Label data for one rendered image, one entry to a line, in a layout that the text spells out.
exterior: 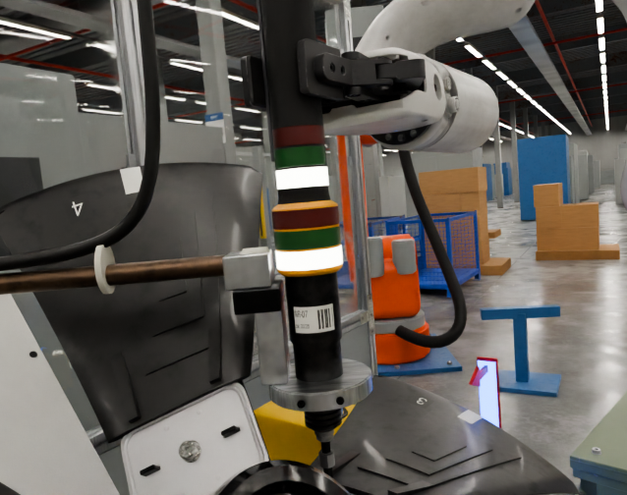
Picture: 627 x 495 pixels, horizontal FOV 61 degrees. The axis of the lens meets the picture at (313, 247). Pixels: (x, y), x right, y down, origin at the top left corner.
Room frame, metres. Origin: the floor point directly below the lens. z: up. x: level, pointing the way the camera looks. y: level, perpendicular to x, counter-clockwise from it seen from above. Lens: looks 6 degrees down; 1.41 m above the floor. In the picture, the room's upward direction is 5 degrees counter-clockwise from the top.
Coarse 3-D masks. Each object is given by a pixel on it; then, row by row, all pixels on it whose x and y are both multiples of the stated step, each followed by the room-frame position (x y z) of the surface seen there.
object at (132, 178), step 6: (132, 168) 0.48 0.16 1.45; (138, 168) 0.49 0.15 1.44; (126, 174) 0.48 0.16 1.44; (132, 174) 0.48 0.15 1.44; (138, 174) 0.48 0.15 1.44; (126, 180) 0.47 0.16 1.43; (132, 180) 0.47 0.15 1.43; (138, 180) 0.47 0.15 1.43; (126, 186) 0.47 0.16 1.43; (132, 186) 0.47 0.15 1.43; (138, 186) 0.47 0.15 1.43; (126, 192) 0.46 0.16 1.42; (132, 192) 0.46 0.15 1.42
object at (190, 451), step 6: (186, 444) 0.32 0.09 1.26; (192, 444) 0.32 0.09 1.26; (198, 444) 0.33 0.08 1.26; (180, 450) 0.32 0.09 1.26; (186, 450) 0.33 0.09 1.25; (192, 450) 0.32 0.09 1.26; (198, 450) 0.33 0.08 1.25; (180, 456) 0.32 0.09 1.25; (186, 456) 0.32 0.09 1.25; (192, 456) 0.32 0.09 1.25; (198, 456) 0.33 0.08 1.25; (192, 462) 0.32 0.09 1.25
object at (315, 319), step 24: (288, 288) 0.34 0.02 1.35; (312, 288) 0.33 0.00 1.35; (336, 288) 0.34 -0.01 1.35; (288, 312) 0.35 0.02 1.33; (312, 312) 0.33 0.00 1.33; (336, 312) 0.34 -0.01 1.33; (312, 336) 0.33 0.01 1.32; (336, 336) 0.34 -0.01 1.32; (312, 360) 0.34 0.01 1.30; (336, 360) 0.34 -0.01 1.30
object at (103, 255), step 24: (144, 0) 0.35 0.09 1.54; (144, 24) 0.35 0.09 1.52; (144, 48) 0.35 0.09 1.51; (144, 72) 0.35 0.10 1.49; (144, 96) 0.35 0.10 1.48; (144, 168) 0.35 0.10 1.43; (144, 192) 0.35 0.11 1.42; (96, 240) 0.35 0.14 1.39; (120, 240) 0.35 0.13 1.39; (0, 264) 0.35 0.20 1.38; (24, 264) 0.35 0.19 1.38; (96, 264) 0.34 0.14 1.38
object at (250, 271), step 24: (240, 264) 0.34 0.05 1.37; (264, 264) 0.34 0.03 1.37; (240, 288) 0.34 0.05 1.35; (264, 288) 0.34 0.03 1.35; (240, 312) 0.33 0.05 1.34; (264, 312) 0.34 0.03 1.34; (264, 336) 0.34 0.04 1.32; (264, 360) 0.34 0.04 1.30; (288, 360) 0.35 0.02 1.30; (264, 384) 0.34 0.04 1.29; (288, 384) 0.34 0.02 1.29; (312, 384) 0.33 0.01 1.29; (336, 384) 0.33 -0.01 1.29; (360, 384) 0.33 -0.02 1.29; (288, 408) 0.32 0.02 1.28; (312, 408) 0.32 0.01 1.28; (336, 408) 0.32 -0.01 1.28
